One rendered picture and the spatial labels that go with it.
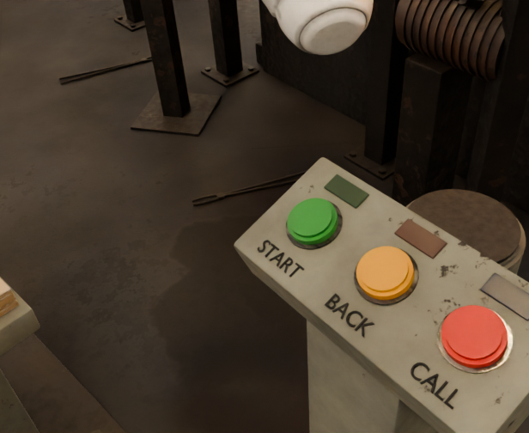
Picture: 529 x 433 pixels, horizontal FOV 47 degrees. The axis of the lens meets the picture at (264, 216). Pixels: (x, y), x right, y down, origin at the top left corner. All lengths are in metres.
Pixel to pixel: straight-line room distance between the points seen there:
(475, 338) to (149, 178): 1.23
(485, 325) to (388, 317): 0.06
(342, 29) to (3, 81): 1.63
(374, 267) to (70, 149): 1.36
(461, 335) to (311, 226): 0.14
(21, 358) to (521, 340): 0.97
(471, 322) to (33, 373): 0.91
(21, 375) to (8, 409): 0.20
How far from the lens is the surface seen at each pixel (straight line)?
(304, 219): 0.48
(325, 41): 0.66
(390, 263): 0.44
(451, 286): 0.44
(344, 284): 0.45
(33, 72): 2.17
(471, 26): 1.03
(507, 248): 0.60
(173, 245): 1.36
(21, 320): 0.83
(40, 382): 1.18
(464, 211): 0.63
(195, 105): 1.79
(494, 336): 0.41
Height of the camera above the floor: 0.93
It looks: 42 degrees down
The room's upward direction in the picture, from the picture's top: 5 degrees counter-clockwise
